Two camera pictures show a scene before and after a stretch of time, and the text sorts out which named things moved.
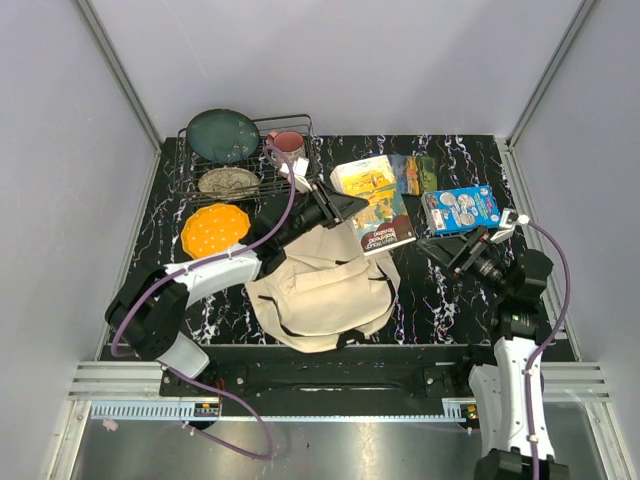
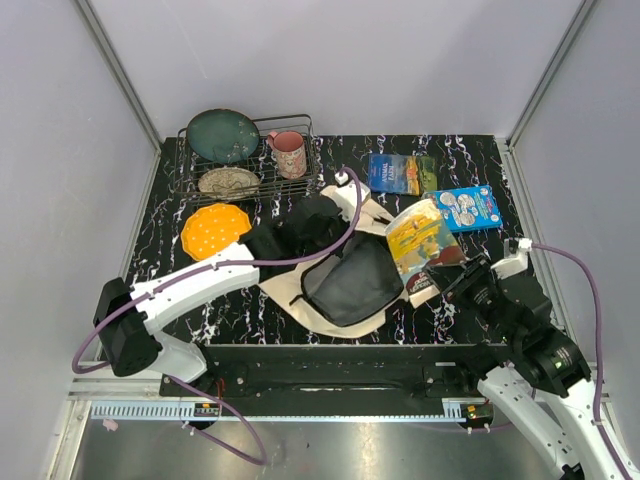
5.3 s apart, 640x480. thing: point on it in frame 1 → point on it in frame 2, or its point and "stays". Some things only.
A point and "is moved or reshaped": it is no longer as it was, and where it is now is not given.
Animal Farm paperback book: [414, 175] stays
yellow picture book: [384, 224] → [420, 238]
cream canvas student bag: [325, 293] is moved or reshaped
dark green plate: [223, 135] stays
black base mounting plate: [334, 372] stays
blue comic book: [448, 211] stays
